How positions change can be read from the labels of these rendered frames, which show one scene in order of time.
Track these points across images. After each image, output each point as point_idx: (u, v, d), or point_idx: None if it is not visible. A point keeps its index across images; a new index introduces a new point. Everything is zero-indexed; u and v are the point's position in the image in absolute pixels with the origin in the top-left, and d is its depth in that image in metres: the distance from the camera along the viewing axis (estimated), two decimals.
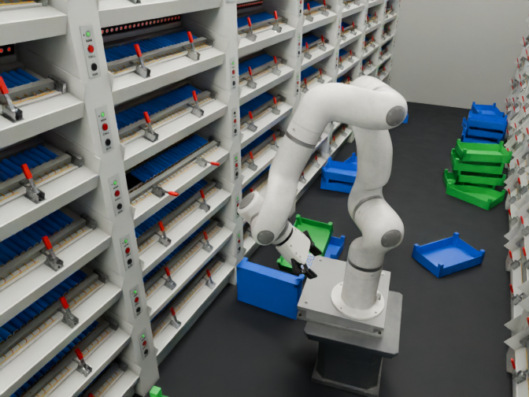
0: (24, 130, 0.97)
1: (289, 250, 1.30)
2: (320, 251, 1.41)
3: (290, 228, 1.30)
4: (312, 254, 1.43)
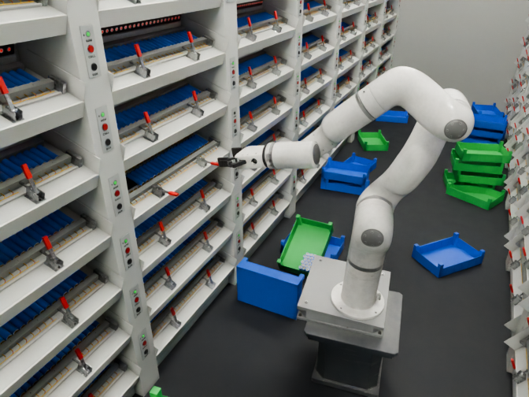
0: (24, 130, 0.97)
1: None
2: (220, 157, 1.43)
3: (270, 142, 1.38)
4: (223, 165, 1.44)
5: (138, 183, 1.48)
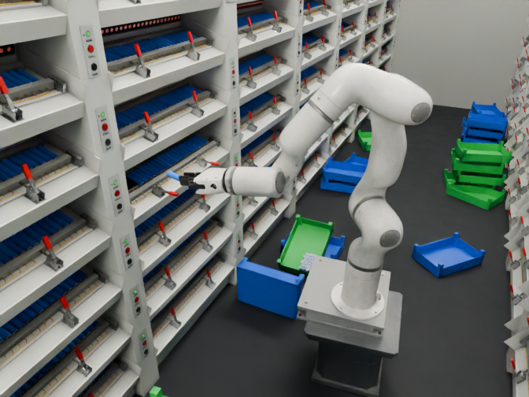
0: (24, 130, 0.97)
1: None
2: (181, 175, 1.35)
3: (231, 167, 1.27)
4: (186, 184, 1.36)
5: (138, 183, 1.48)
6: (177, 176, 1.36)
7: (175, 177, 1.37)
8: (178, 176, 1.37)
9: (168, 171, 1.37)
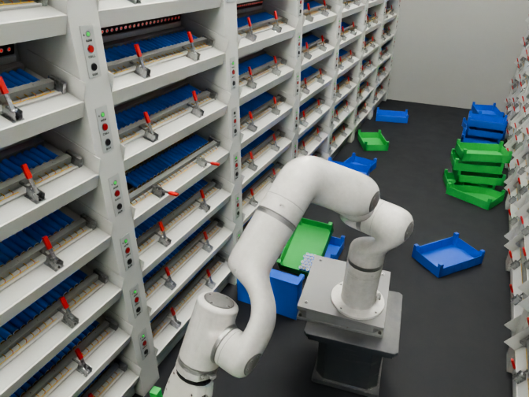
0: (24, 130, 0.97)
1: (173, 370, 0.91)
2: None
3: (178, 369, 0.85)
4: None
5: (138, 183, 1.48)
6: (131, 181, 1.46)
7: (130, 181, 1.46)
8: (133, 180, 1.47)
9: (124, 175, 1.47)
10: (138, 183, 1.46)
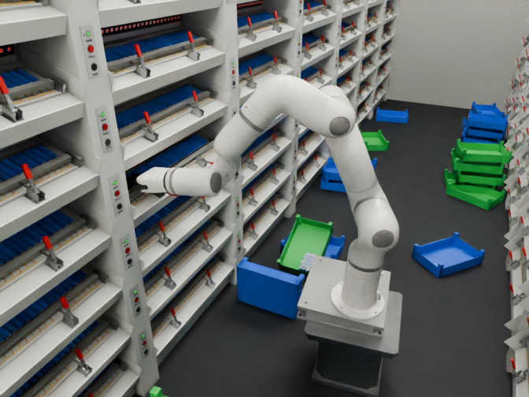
0: (24, 130, 0.97)
1: (157, 191, 1.35)
2: None
3: None
4: (134, 174, 1.44)
5: None
6: None
7: None
8: None
9: (124, 175, 1.47)
10: (138, 183, 1.46)
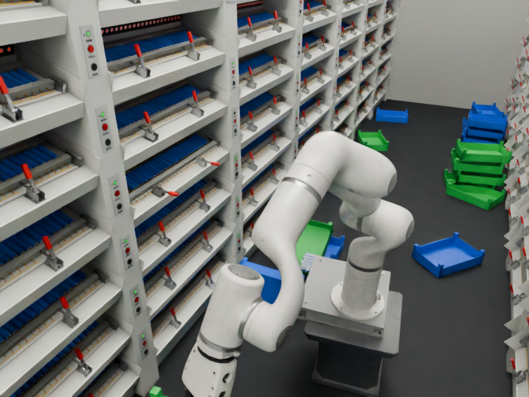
0: (24, 130, 0.97)
1: (193, 347, 0.85)
2: None
3: (200, 344, 0.80)
4: None
5: (138, 183, 1.48)
6: (131, 181, 1.46)
7: (130, 181, 1.46)
8: (133, 180, 1.47)
9: (124, 175, 1.47)
10: (138, 183, 1.46)
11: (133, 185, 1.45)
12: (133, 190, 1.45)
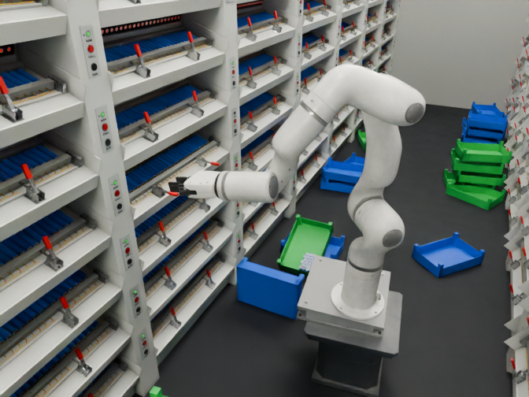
0: (24, 130, 0.97)
1: (207, 197, 1.24)
2: None
3: None
4: (179, 177, 1.33)
5: (138, 183, 1.48)
6: (131, 181, 1.46)
7: (130, 181, 1.46)
8: (133, 180, 1.47)
9: (124, 175, 1.47)
10: (138, 183, 1.46)
11: (133, 185, 1.45)
12: (133, 190, 1.45)
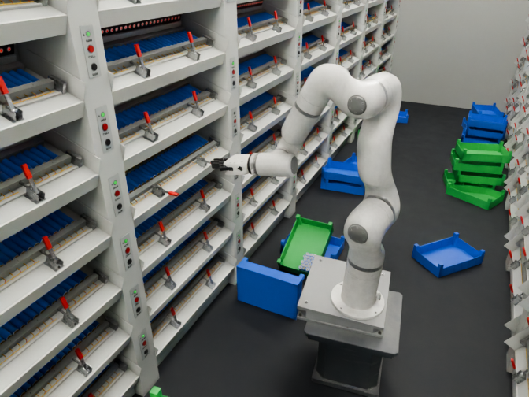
0: (24, 130, 0.97)
1: None
2: (212, 160, 1.65)
3: (255, 153, 1.57)
4: (216, 167, 1.66)
5: (138, 183, 1.48)
6: (131, 181, 1.46)
7: (130, 181, 1.46)
8: (133, 180, 1.47)
9: (124, 175, 1.47)
10: (138, 183, 1.46)
11: (133, 185, 1.45)
12: (133, 190, 1.45)
